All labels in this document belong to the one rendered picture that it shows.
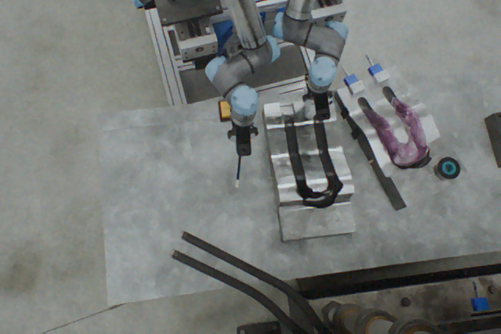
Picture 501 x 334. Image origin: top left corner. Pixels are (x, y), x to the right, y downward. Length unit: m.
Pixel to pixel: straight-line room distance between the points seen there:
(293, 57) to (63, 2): 1.41
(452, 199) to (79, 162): 1.85
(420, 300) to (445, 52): 1.70
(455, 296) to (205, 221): 0.93
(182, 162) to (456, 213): 1.04
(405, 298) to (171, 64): 1.59
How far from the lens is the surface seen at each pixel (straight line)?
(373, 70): 1.89
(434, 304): 1.87
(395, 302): 1.82
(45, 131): 2.81
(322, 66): 1.37
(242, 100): 1.29
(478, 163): 2.00
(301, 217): 1.68
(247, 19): 1.30
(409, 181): 1.75
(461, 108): 2.04
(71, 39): 2.98
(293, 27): 1.41
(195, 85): 2.50
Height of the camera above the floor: 2.50
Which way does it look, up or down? 75 degrees down
